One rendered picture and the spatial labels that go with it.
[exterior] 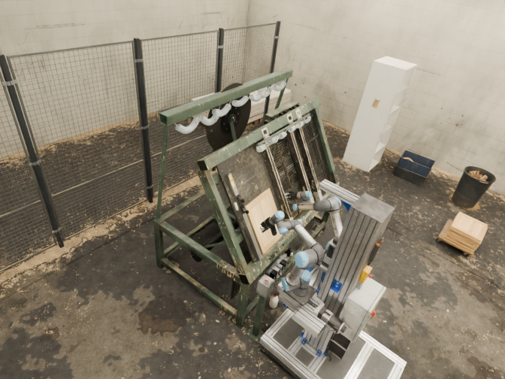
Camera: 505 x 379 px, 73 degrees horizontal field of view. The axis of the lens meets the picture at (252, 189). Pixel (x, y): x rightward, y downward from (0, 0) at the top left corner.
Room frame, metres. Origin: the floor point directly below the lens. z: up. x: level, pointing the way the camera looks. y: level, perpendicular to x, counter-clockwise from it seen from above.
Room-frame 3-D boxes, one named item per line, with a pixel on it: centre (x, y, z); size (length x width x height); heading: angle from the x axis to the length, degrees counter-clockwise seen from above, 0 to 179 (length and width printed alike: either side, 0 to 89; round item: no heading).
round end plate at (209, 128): (3.57, 0.35, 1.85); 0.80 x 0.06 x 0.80; 149
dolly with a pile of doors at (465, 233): (4.14, -3.34, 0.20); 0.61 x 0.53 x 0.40; 144
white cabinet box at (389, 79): (6.31, -2.20, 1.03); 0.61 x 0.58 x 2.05; 144
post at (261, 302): (2.10, -0.25, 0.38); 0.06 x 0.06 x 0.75; 59
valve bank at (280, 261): (2.52, -0.42, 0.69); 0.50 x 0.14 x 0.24; 149
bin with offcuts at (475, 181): (5.30, -3.94, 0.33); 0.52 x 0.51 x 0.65; 144
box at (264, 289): (2.10, -0.25, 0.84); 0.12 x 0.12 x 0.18; 59
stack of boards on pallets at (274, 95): (7.74, 0.47, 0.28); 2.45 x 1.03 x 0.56; 144
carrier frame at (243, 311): (3.43, -0.06, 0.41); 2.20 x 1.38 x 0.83; 149
